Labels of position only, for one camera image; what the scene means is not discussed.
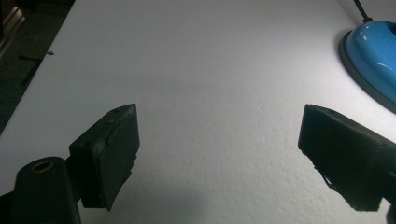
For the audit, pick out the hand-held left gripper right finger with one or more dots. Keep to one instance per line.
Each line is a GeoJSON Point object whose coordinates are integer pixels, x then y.
{"type": "Point", "coordinates": [342, 149]}

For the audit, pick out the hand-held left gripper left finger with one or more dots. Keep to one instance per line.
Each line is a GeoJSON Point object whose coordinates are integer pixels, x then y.
{"type": "Point", "coordinates": [106, 155]}

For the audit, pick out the blue lamp base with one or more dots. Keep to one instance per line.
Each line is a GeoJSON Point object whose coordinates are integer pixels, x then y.
{"type": "Point", "coordinates": [373, 56]}

